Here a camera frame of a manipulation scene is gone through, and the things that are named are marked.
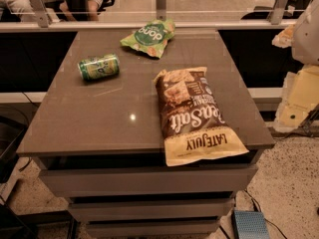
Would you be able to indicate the green soda can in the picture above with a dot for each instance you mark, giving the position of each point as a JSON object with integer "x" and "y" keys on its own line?
{"x": 96, "y": 68}

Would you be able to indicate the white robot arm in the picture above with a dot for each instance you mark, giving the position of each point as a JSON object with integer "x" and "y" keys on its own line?
{"x": 305, "y": 43}

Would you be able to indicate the brown Late July chip bag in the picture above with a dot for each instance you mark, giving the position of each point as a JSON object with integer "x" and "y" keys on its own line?
{"x": 191, "y": 122}

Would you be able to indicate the grey drawer cabinet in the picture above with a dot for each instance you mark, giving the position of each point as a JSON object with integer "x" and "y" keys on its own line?
{"x": 99, "y": 144}

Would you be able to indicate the green snack bag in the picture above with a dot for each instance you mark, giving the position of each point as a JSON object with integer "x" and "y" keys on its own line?
{"x": 152, "y": 38}

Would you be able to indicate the blue box on floor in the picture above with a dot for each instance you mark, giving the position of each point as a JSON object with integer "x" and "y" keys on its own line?
{"x": 249, "y": 225}

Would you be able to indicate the black office chair right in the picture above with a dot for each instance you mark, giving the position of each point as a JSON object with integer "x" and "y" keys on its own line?
{"x": 287, "y": 9}

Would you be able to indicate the seated person in background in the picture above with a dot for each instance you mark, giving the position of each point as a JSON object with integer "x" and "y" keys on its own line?
{"x": 25, "y": 12}

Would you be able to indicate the metal railing post middle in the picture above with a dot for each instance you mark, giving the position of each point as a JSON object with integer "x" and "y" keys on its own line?
{"x": 161, "y": 9}

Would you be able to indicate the metal railing post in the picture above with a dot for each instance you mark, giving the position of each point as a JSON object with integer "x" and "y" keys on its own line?
{"x": 161, "y": 9}
{"x": 41, "y": 15}
{"x": 276, "y": 15}

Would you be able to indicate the metal railing post left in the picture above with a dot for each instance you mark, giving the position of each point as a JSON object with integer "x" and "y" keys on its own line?
{"x": 41, "y": 15}

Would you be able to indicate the metal railing post right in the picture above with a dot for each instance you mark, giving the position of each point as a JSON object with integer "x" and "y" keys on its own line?
{"x": 276, "y": 15}

